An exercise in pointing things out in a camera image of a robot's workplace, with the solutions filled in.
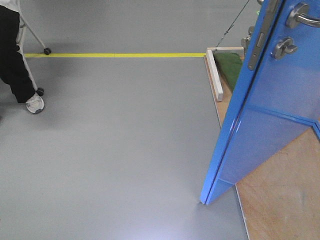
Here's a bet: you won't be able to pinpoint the white sneaker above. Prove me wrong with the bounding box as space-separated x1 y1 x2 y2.
25 93 45 114

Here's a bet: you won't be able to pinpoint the black guy cord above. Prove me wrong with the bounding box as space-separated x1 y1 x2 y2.
214 0 251 48

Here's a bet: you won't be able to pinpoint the white wheeled chair frame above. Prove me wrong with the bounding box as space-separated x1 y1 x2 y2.
15 0 52 97

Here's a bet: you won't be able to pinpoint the silver latch faceplate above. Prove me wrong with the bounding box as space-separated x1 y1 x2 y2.
247 0 279 71

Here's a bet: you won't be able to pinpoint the silver door lever handle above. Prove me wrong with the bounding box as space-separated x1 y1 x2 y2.
285 2 320 29

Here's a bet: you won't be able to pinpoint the green sandbag left of pair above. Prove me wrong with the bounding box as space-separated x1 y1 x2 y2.
213 52 243 92

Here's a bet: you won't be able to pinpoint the wooden door platform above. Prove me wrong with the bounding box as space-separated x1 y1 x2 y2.
203 55 320 240

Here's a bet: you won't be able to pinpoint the yellow floor tape line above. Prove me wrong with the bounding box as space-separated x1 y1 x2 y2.
25 52 205 58

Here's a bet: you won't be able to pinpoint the white door base frame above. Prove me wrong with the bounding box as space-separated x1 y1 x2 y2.
204 46 245 102

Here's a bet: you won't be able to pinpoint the silver handle far side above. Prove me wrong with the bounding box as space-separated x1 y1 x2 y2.
241 26 255 52

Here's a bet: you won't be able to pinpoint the blue door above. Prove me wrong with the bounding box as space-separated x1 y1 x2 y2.
200 0 320 205

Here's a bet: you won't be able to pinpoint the silver thumb turn lock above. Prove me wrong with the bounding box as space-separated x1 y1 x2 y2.
272 36 298 60

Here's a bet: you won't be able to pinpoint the person leg black trousers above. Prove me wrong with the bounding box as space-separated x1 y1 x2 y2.
0 6 36 103

